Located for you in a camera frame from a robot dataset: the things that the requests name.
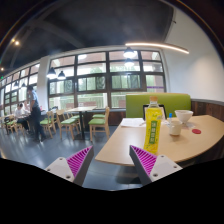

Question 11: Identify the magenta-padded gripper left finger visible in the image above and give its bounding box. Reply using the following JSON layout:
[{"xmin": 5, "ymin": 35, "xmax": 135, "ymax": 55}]
[{"xmin": 44, "ymin": 145, "xmax": 95, "ymax": 187}]

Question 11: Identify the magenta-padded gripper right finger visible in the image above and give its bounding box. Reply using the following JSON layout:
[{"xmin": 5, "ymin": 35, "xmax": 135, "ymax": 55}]
[{"xmin": 128, "ymin": 144, "xmax": 184, "ymax": 187}]

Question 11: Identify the yellow drink bottle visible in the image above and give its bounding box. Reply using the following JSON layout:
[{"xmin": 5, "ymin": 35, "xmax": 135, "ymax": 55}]
[{"xmin": 143, "ymin": 95, "xmax": 164, "ymax": 156}]

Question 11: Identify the white paper sheet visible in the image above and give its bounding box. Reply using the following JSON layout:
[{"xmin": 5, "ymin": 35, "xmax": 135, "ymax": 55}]
[{"xmin": 119, "ymin": 117, "xmax": 148, "ymax": 128}]

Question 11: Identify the white ceramic mug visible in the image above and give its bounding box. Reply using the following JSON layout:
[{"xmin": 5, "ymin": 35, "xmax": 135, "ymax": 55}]
[{"xmin": 167, "ymin": 119, "xmax": 184, "ymax": 137}]

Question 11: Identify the group of green-seated wooden chairs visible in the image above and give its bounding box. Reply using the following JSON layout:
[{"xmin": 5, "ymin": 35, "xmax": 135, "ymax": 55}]
[{"xmin": 0, "ymin": 106, "xmax": 111, "ymax": 143}]

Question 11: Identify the wooden dining table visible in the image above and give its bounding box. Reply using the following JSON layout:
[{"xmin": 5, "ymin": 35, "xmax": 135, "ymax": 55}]
[{"xmin": 65, "ymin": 105, "xmax": 98, "ymax": 139}]

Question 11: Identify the white ceramic bowl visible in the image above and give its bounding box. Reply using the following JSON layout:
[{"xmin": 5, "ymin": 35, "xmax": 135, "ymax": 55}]
[{"xmin": 174, "ymin": 109, "xmax": 194, "ymax": 124}]

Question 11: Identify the person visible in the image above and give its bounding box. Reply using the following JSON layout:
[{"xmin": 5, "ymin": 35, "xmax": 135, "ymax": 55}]
[
  {"xmin": 13, "ymin": 102, "xmax": 31, "ymax": 133},
  {"xmin": 25, "ymin": 84, "xmax": 48, "ymax": 143}
]

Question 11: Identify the green upholstered bench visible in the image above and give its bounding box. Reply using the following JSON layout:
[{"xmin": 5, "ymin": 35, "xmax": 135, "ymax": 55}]
[{"xmin": 125, "ymin": 92, "xmax": 192, "ymax": 119}]

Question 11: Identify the group of pendant ceiling lamps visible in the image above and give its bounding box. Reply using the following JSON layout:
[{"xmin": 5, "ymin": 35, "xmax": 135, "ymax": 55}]
[{"xmin": 11, "ymin": 46, "xmax": 138, "ymax": 89}]

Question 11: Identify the curved linear ceiling light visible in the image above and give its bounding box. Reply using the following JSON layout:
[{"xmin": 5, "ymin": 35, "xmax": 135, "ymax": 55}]
[{"xmin": 124, "ymin": 41, "xmax": 190, "ymax": 55}]

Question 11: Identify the black-framed window wall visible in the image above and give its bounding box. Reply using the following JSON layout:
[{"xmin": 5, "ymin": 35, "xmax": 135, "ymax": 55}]
[{"xmin": 0, "ymin": 49, "xmax": 167, "ymax": 116}]

